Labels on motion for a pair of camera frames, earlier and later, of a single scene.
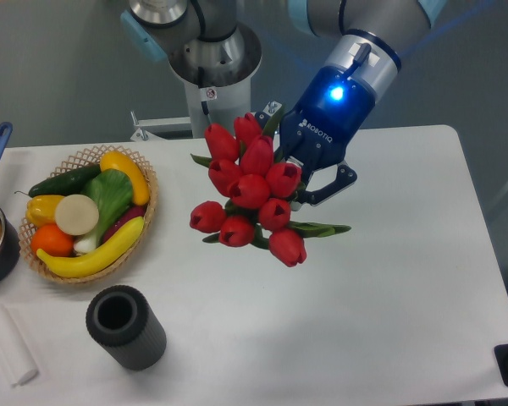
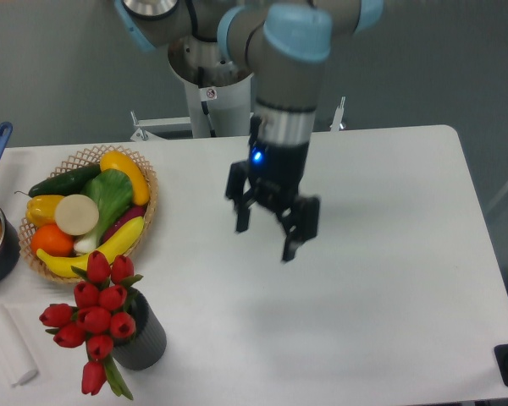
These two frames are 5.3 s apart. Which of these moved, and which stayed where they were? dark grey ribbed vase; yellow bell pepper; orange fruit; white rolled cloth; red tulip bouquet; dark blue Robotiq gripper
Moved: red tulip bouquet; dark blue Robotiq gripper
Stayed: dark grey ribbed vase; yellow bell pepper; orange fruit; white rolled cloth
